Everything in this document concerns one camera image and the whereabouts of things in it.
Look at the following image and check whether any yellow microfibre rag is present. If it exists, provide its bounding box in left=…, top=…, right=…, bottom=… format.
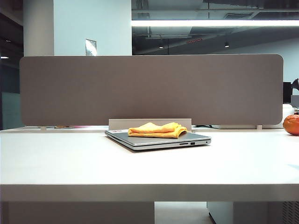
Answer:
left=128, top=121, right=188, bottom=139

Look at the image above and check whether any silver Dell laptop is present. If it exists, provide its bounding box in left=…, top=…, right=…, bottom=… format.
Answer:
left=105, top=128, right=212, bottom=151

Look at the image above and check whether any grey fabric desk divider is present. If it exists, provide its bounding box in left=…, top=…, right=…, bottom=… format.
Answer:
left=19, top=54, right=284, bottom=126

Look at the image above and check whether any long ceiling light strip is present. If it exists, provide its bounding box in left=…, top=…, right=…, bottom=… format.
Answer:
left=130, top=19, right=299, bottom=27

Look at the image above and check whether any orange fruit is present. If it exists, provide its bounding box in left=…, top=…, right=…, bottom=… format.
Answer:
left=282, top=114, right=299, bottom=136

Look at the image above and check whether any framed wall notice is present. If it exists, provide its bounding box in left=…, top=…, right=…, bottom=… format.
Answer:
left=85, top=39, right=97, bottom=56

